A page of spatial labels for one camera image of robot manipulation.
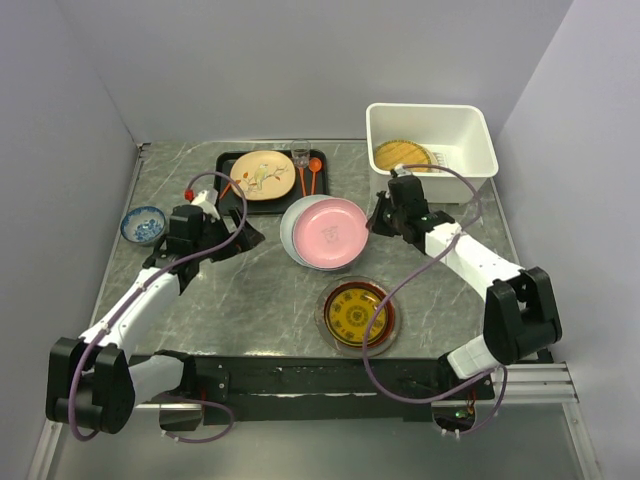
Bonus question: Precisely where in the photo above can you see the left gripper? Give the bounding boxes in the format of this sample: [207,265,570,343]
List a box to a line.
[193,206,264,262]

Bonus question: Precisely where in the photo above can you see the woven bamboo plate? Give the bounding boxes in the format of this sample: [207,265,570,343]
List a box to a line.
[374,140,436,172]

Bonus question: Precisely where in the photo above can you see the cream green leaf plate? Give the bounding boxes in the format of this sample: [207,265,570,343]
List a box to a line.
[427,149,444,173]

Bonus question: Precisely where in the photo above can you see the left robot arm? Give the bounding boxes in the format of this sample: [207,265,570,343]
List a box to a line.
[45,204,265,441]

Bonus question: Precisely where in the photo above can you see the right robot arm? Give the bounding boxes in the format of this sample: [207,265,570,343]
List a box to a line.
[367,173,562,398]

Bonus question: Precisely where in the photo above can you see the white plastic bin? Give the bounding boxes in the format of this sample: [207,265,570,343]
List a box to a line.
[365,102,500,205]

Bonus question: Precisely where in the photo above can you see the orange chopstick under plate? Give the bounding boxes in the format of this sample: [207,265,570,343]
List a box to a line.
[219,182,232,199]

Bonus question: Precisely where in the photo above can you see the white scalloped plate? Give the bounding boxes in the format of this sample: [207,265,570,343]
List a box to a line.
[279,194,329,267]

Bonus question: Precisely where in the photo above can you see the light blue plate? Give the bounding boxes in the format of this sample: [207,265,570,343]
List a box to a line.
[289,251,362,272]

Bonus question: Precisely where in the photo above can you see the pink plate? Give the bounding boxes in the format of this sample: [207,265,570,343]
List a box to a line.
[293,197,369,257]

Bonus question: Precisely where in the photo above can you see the beige bird-pattern plate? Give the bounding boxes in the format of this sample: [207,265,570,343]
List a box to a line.
[229,150,296,202]

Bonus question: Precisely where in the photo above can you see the orange plastic spoon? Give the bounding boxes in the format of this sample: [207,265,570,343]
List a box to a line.
[309,157,323,195]

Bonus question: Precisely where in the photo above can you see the black serving tray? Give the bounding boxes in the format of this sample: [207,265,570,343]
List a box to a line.
[216,150,329,215]

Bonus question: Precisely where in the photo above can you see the clear drinking glass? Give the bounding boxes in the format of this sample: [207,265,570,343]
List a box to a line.
[290,139,311,168]

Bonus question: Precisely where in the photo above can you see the blue white porcelain bowl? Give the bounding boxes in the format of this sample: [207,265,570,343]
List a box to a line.
[120,206,166,246]

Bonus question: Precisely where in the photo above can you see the yellow patterned plate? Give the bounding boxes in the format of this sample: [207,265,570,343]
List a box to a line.
[325,285,381,347]

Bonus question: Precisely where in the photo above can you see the clear glass plate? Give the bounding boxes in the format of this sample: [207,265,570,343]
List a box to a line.
[314,276,402,358]

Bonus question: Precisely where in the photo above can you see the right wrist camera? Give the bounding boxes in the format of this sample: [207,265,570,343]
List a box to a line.
[390,165,413,179]

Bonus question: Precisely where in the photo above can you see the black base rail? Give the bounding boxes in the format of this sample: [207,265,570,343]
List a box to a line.
[156,356,495,433]

